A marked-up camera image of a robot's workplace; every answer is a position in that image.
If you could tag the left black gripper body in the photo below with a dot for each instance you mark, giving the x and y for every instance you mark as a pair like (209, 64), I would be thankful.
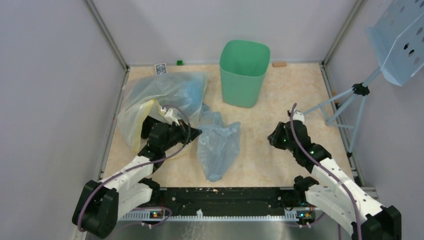
(178, 134)

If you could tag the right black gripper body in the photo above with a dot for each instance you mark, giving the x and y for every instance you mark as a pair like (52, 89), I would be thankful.
(290, 145)

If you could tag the light blue plastic bag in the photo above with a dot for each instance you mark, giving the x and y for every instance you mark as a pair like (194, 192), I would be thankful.
(218, 145)

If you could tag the clear yellowish plastic bag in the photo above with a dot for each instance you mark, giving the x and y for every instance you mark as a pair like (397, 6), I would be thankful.
(182, 91)

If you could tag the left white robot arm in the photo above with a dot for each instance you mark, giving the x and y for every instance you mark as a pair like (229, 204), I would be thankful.
(102, 203)

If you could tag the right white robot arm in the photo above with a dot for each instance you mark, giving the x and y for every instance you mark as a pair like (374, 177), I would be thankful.
(330, 189)

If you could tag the green plastic trash bin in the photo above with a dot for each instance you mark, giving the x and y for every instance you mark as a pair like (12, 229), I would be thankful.
(243, 66)

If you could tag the blue playing card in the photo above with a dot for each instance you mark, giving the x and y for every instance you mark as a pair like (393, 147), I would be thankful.
(160, 68)

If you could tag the small wooden block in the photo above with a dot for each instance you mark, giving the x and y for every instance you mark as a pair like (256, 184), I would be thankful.
(279, 64)

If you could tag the light blue tripod stand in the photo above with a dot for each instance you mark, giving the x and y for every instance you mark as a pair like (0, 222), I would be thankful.
(357, 90)

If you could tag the perforated light blue panel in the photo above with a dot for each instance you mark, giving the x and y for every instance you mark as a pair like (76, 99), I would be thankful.
(397, 40)

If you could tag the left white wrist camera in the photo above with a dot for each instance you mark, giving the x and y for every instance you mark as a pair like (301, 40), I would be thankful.
(169, 115)

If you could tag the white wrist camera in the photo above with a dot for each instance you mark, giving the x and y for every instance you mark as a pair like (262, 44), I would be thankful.
(169, 115)
(296, 115)

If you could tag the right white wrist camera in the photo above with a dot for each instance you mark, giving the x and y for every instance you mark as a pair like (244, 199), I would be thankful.
(296, 115)

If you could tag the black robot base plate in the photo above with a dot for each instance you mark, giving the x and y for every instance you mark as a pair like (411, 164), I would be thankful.
(231, 201)

